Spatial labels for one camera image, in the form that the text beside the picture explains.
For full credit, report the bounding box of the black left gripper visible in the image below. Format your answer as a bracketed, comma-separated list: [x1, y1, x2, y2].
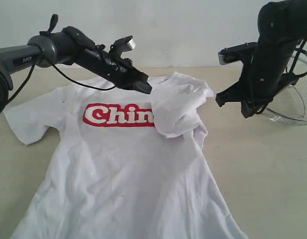
[101, 58, 152, 94]

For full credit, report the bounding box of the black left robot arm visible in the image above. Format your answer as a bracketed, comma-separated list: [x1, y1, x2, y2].
[0, 14, 152, 114]

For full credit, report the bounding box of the metal wire mesh basket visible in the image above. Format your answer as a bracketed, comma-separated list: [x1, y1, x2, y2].
[263, 50, 307, 126]

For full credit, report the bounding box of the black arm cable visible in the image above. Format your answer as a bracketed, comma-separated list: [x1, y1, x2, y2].
[250, 37, 307, 116]
[3, 57, 116, 105]

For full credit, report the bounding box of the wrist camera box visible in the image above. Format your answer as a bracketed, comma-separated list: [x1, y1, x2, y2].
[218, 42, 257, 65]
[109, 35, 136, 58]

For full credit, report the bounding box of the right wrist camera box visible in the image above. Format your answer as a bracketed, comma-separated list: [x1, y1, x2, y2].
[218, 42, 257, 65]

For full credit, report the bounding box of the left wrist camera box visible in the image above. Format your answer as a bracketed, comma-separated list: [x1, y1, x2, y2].
[109, 35, 136, 58]

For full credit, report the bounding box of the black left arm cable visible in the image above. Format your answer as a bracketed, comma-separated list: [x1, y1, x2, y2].
[3, 57, 116, 105]

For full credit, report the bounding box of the white t-shirt red print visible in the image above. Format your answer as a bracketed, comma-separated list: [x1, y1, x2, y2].
[4, 72, 246, 239]

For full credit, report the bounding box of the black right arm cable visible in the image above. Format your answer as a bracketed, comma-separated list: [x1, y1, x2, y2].
[250, 37, 307, 116]

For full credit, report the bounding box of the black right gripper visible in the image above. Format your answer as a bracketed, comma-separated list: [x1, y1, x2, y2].
[215, 62, 298, 119]

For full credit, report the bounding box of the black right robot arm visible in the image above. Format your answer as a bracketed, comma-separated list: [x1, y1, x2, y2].
[215, 0, 307, 118]

